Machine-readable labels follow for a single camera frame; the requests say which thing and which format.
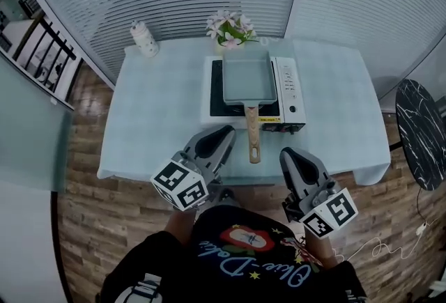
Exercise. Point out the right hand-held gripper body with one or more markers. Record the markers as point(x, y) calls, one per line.
point(331, 214)

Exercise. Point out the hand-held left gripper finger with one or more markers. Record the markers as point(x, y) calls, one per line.
point(191, 146)
point(224, 155)

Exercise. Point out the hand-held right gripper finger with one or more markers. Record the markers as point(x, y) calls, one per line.
point(320, 174)
point(291, 179)

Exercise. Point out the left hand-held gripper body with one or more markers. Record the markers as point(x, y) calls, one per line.
point(181, 190)

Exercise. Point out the white induction cooker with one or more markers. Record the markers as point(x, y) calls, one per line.
point(291, 85)

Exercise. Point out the person's right forearm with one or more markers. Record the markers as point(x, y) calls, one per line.
point(320, 249)

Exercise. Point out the person's left forearm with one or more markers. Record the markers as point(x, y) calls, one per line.
point(177, 225)

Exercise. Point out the person's dark shoe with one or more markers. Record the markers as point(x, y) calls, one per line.
point(226, 194)

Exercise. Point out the light blue tablecloth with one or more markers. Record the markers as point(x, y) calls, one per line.
point(157, 103)

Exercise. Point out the person's black printed shirt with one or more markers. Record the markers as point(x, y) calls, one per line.
point(167, 266)

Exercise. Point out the black marble round side table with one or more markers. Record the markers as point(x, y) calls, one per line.
point(418, 127)

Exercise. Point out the white dotted bottle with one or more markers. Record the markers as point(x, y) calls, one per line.
point(144, 42)

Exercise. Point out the pink flower bouquet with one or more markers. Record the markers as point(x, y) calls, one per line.
point(230, 28)

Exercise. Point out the frosted glass door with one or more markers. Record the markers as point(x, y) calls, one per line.
point(31, 127)

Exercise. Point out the black metal railing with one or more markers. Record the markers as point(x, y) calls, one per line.
point(59, 38)

